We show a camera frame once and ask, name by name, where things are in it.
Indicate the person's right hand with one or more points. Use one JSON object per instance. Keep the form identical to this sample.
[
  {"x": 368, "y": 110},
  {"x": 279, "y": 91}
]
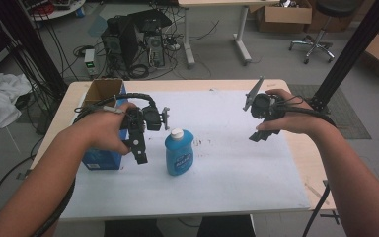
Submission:
[{"x": 297, "y": 118}]

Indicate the black office chair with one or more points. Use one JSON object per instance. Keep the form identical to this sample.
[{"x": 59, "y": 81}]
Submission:
[{"x": 319, "y": 42}]

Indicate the blue bottle with white cap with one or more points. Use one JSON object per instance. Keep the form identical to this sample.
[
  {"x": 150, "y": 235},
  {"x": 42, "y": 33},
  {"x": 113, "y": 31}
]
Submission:
[{"x": 178, "y": 154}]

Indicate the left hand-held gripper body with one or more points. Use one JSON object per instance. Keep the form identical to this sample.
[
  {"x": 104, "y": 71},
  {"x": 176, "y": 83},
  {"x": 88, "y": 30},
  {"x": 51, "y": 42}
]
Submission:
[{"x": 151, "y": 118}]

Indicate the blue cardboard box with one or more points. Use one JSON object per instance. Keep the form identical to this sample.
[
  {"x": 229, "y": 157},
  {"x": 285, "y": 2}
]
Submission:
[{"x": 102, "y": 160}]

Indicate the black metal frame post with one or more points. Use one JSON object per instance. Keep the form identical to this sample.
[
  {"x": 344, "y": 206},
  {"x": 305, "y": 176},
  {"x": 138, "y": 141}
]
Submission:
[
  {"x": 33, "y": 42},
  {"x": 352, "y": 49}
]

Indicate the grey computer tower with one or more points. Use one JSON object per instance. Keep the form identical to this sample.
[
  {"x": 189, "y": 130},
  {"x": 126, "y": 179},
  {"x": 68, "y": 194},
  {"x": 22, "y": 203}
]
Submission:
[{"x": 155, "y": 51}]

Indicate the person's leg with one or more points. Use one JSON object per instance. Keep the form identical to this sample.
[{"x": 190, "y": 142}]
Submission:
[
  {"x": 133, "y": 228},
  {"x": 225, "y": 227}
]

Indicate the black computer tower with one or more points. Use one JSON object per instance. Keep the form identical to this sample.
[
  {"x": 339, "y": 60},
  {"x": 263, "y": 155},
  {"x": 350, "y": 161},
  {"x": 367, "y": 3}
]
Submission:
[{"x": 120, "y": 46}]

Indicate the round white table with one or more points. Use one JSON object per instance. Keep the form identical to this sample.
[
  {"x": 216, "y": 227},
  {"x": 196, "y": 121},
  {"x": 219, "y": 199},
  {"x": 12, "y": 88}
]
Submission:
[{"x": 59, "y": 11}]

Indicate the white desk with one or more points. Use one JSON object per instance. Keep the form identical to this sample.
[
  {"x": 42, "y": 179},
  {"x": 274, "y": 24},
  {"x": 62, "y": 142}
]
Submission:
[{"x": 243, "y": 39}]

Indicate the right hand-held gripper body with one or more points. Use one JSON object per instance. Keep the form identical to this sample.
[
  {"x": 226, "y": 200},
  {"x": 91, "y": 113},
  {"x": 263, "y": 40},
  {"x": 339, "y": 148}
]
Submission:
[{"x": 266, "y": 107}]

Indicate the person's left hand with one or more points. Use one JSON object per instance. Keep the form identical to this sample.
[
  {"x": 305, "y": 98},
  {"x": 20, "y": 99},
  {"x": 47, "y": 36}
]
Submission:
[{"x": 103, "y": 130}]

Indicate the person's right leg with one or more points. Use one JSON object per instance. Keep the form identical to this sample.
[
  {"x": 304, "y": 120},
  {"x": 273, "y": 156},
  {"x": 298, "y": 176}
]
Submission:
[{"x": 225, "y": 227}]

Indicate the person's left leg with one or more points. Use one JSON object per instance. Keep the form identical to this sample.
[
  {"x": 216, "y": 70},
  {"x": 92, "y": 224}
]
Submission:
[{"x": 133, "y": 228}]

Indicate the white table mat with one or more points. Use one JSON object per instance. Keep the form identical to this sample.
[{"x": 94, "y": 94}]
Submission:
[{"x": 237, "y": 171}]

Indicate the white cloth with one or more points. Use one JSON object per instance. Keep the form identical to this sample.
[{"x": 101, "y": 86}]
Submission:
[{"x": 0, "y": 98}]

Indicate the small white power supply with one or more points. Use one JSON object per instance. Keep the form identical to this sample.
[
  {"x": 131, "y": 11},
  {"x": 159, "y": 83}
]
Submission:
[{"x": 90, "y": 62}]

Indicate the grey floor mat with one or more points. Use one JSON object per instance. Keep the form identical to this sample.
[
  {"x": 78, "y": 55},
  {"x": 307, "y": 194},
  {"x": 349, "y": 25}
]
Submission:
[{"x": 345, "y": 121}]

